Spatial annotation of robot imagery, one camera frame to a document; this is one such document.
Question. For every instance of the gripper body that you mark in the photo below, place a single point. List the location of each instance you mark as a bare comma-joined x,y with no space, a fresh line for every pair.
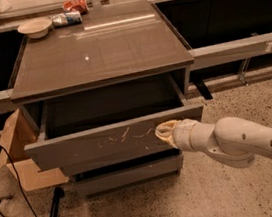
182,135

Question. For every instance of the grey top drawer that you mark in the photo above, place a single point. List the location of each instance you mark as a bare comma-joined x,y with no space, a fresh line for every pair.
108,122

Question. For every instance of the grey drawer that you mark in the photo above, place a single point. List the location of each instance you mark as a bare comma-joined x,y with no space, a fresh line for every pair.
130,176
108,122
143,156

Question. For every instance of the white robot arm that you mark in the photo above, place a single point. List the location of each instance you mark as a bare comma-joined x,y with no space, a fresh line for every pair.
231,141

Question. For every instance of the grey bottom drawer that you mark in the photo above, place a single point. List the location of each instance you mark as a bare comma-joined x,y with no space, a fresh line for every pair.
130,176

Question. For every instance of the grey drawer cabinet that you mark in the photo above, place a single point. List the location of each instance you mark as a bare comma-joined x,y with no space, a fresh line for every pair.
108,41

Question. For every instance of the grey middle drawer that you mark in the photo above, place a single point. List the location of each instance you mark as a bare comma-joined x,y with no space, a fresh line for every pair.
143,156

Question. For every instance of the blue white snack bag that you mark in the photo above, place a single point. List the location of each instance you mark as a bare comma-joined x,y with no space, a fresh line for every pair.
67,18

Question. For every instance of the red snack bag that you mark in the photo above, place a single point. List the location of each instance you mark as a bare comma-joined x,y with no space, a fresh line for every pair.
75,5

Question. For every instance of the cardboard box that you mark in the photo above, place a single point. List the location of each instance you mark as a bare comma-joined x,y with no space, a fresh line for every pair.
15,135

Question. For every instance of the white bowl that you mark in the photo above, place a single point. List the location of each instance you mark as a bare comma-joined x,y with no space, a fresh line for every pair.
35,28

